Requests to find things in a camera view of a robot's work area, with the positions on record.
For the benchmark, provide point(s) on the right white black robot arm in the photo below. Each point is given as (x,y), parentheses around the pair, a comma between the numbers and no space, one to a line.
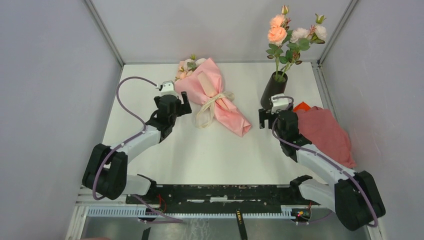
(353,196)

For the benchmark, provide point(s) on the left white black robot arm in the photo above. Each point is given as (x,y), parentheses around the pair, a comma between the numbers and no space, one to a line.
(106,173)

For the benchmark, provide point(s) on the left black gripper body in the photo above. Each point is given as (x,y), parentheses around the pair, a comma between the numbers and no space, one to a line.
(179,111)

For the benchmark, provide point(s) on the pink crumpled cloth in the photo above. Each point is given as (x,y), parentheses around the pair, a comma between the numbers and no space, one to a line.
(320,127)

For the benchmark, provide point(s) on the orange paper piece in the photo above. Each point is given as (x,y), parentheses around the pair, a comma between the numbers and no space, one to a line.
(302,107)

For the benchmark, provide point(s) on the pink paper bouquet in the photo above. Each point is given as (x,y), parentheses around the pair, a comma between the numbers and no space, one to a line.
(202,80)

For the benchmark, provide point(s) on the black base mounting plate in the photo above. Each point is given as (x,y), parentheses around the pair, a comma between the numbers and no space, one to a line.
(223,199)

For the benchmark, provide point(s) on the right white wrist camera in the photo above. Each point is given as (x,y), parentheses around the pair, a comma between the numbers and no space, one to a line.
(281,102)

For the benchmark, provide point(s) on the cream printed ribbon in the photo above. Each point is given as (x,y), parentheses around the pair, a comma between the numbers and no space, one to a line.
(210,105)

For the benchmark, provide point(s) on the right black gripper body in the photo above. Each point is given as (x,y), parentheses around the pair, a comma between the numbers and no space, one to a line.
(279,132)

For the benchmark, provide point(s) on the black cylindrical vase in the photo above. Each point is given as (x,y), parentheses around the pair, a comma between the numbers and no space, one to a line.
(276,85)

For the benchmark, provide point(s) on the peach white artificial roses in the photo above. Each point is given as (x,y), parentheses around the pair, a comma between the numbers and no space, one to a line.
(285,44)

